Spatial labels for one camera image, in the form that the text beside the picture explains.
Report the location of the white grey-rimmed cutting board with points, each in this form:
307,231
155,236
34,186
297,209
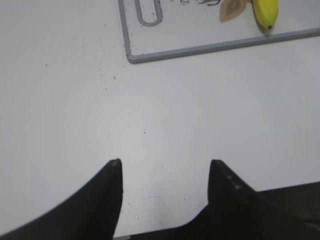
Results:
156,30

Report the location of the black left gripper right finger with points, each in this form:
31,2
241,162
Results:
236,211

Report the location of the black knife stand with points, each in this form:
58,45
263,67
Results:
295,213

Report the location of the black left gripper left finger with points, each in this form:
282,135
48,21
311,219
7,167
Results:
92,213

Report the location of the yellow plastic banana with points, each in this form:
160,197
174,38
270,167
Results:
266,12

